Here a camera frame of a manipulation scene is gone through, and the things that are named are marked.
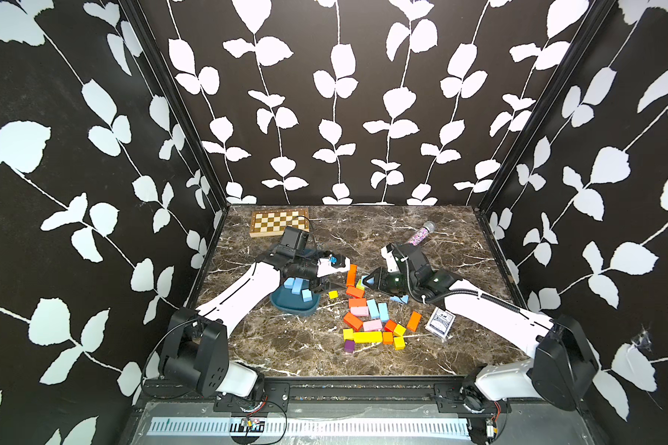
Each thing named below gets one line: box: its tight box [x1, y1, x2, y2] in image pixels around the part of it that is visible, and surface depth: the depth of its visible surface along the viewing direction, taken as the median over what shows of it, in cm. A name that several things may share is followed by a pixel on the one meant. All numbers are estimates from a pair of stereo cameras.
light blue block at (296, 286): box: [283, 277, 313, 303], surface depth 95 cm
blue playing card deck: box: [424, 305, 457, 339], surface depth 88 cm
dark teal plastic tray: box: [269, 283, 322, 317], surface depth 94 cm
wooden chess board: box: [249, 207, 310, 238], surface depth 116 cm
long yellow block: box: [352, 330, 384, 344], surface depth 86 cm
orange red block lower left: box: [343, 311, 364, 332], surface depth 88 cm
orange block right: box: [406, 310, 424, 332], surface depth 90 cm
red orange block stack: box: [345, 285, 370, 317], surface depth 93 cm
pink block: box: [362, 319, 383, 331], surface depth 88 cm
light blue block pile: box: [366, 294, 410, 323], surface depth 92 cm
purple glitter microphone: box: [408, 220, 436, 247], surface depth 109 cm
